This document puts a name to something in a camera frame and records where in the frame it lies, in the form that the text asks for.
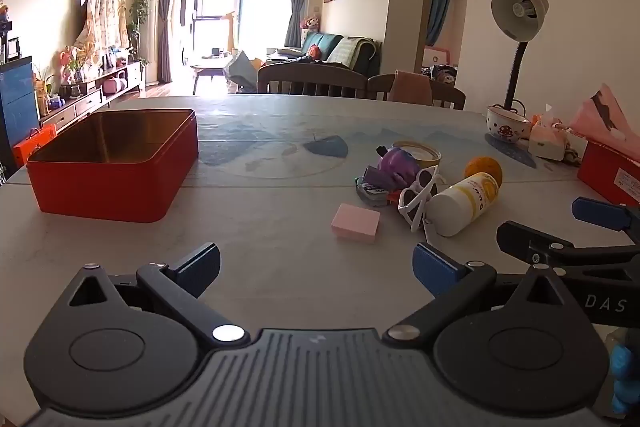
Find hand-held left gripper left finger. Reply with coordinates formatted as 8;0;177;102
65;243;249;349

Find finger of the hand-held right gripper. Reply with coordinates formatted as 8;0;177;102
571;197;640;234
496;221;640;269

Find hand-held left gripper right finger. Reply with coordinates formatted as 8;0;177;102
384;243;581;349

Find white bottle with yellow label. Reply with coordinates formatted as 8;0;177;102
429;172;500;238

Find orange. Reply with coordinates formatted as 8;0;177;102
465;156;503;188

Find pink sticky note pad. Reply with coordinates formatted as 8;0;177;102
331;203;382;244

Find purple toy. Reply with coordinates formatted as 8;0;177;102
376;146;422;188

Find red tin box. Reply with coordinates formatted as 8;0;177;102
26;108;200;224

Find person's right hand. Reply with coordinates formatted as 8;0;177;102
607;329;640;415

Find red cardboard box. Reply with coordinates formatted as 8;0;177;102
577;141;640;208

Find white sunglasses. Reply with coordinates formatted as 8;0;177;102
397;165;446;234

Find white tissue pack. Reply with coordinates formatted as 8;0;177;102
528;117;568;160

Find tape roll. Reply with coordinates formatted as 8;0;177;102
391;141;443;170

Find white patterned bowl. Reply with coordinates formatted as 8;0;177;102
486;104;532;142

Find wooden chair with pink cloth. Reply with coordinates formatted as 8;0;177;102
367;70;467;110

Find wooden tv cabinet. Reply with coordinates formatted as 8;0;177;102
37;61;143;128

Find coffee table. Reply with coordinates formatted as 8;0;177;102
191;57;236;95

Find orange gift box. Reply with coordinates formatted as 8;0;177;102
12;124;58;168

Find grey desk lamp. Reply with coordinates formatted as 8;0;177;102
490;0;550;112

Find dark wooden chair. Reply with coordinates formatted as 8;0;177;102
257;63;368;99

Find white standing air conditioner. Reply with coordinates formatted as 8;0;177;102
137;0;162;88

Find red flower plant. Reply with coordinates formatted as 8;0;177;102
57;47;83;85

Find blue cabinet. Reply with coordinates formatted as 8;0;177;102
0;56;40;170

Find green sofa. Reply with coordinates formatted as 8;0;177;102
284;32;382;78

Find green potted plant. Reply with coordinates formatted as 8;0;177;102
129;0;150;62

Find floral cloth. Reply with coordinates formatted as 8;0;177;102
75;0;130;58

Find coffee machine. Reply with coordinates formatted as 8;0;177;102
0;19;23;62

